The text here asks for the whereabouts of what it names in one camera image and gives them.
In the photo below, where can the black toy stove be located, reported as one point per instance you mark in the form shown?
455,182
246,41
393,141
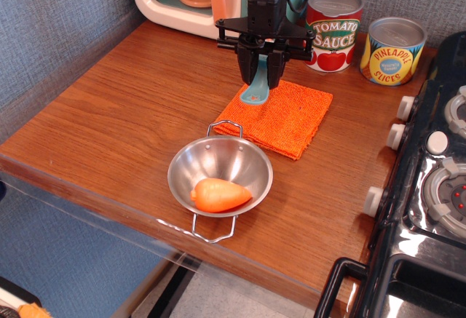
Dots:
416,266

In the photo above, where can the orange plastic carrot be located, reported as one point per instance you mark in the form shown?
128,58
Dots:
216,195

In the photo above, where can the orange plush object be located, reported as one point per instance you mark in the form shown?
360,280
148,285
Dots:
29,310

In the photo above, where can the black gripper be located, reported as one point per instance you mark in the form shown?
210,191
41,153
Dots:
265,30

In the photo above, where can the steel bowl with handles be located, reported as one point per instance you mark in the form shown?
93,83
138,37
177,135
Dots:
223,154

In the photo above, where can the tomato sauce can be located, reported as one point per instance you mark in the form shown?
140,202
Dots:
335,24

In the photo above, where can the blue dish brush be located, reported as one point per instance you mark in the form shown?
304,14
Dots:
257,92

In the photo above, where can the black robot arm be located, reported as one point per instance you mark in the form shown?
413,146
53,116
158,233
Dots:
266,32

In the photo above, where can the pineapple slices can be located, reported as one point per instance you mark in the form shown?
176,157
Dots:
392,50

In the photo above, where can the orange folded towel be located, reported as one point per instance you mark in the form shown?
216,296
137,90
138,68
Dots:
286,123

